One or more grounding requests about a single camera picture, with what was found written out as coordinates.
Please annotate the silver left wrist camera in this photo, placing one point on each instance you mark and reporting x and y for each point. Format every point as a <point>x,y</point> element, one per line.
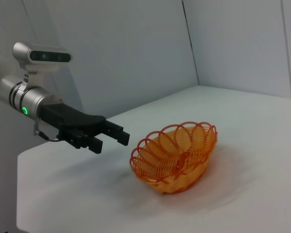
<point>46,56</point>

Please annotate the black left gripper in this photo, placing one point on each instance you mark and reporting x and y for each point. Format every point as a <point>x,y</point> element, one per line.
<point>70,117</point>

